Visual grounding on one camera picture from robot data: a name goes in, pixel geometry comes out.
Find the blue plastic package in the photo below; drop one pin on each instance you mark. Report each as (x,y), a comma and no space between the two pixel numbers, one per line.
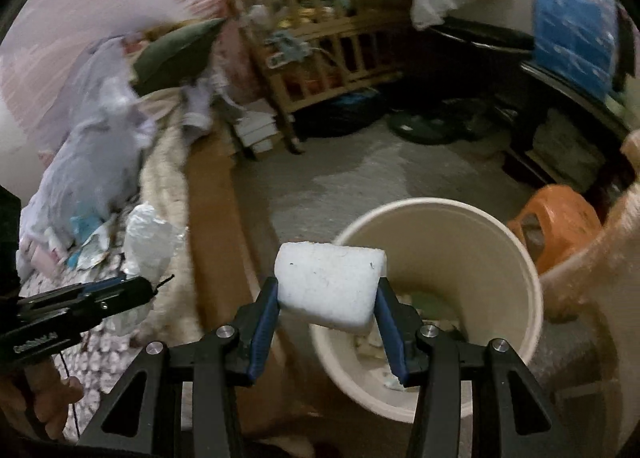
(570,33)

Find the orange plastic stool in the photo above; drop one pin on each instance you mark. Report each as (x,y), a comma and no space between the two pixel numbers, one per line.
(560,213)

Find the black table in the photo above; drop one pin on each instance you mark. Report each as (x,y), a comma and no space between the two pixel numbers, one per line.
(480,35)

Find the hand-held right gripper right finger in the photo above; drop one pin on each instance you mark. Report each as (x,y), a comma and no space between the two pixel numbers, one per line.
(392,338)

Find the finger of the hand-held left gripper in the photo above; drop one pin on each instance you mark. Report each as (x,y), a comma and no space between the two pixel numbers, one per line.
(95,287)
(125,295)

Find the wooden crib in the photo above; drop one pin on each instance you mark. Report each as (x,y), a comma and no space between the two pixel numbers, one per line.
(320,83)

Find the white tissue packet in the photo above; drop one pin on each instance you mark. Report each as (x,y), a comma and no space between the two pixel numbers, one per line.
(325,288)

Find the grey quilt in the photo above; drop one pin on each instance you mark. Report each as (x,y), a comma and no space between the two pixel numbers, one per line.
(95,158)

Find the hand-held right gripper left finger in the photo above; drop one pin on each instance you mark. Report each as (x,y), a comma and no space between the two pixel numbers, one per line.
(262,333)

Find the beige fleece bedding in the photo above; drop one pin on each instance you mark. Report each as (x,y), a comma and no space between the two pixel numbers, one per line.
(165,178)

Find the dark green round base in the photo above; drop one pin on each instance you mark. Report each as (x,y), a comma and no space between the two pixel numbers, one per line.
(425,127)

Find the brown wooden bed frame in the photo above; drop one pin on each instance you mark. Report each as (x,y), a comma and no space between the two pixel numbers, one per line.
(215,218)

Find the black plastic bag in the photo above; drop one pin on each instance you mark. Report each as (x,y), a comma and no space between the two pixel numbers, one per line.
(340,114)

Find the green pillow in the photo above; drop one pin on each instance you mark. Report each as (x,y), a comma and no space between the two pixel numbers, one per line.
(175,53)

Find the white cardboard box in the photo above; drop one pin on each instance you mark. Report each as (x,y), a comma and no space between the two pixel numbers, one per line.
(255,132)

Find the grey patterned fleece blanket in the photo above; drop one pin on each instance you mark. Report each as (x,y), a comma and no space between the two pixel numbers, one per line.
(107,345)

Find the silver crumpled plastic bag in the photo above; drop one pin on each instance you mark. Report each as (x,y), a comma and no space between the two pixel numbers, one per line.
(145,243)

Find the person's left hand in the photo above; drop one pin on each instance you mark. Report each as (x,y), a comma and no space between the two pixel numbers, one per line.
(40,398)

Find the beige fleece cloth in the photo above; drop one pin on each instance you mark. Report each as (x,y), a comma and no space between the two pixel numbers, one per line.
(600,268)

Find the beige plastic bucket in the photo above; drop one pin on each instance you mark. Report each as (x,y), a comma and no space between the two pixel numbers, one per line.
(450,238)

